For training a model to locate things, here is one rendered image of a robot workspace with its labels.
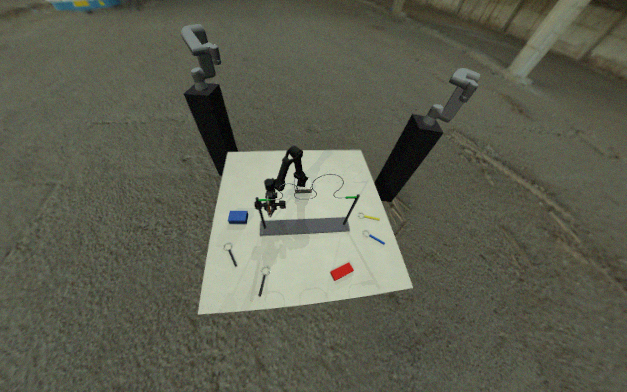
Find red flat bar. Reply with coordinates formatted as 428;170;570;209
331;262;354;281

